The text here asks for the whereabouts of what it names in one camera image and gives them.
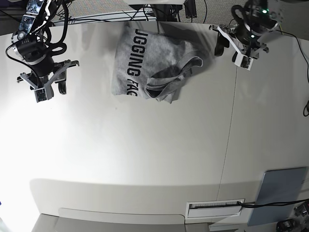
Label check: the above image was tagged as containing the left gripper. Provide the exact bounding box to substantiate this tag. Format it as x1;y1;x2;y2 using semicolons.
209;23;269;58

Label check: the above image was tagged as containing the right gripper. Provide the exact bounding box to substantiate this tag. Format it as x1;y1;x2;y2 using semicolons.
17;57;80;95

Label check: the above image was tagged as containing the grey T-shirt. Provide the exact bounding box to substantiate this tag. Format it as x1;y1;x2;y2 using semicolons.
111;23;211;103

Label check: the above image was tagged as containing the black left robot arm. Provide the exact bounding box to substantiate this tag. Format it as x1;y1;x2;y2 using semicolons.
210;0;283;59

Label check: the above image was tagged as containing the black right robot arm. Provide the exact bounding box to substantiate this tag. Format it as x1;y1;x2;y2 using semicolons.
6;0;79;102

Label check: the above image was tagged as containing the grey-blue flat panel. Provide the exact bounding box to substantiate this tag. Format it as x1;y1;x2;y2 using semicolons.
247;167;308;227

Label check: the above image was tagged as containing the black device bottom right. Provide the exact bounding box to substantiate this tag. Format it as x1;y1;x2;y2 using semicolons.
276;219;295;232

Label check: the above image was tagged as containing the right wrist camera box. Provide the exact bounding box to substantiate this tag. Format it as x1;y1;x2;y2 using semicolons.
34;87;54;103

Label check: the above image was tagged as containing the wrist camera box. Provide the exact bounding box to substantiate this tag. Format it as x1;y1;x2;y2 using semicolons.
234;53;253;71
34;87;54;103

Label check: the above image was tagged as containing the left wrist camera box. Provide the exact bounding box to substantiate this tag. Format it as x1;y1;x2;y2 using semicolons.
234;53;253;71

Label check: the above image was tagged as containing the robot base frame with cables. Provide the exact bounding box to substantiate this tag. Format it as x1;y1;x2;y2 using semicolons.
48;0;208;24

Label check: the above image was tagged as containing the black cable at right edge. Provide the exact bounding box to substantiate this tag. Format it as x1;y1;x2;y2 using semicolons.
275;24;309;116

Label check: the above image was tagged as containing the black cable on table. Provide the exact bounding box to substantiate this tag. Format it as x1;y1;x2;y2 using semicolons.
238;199;309;208

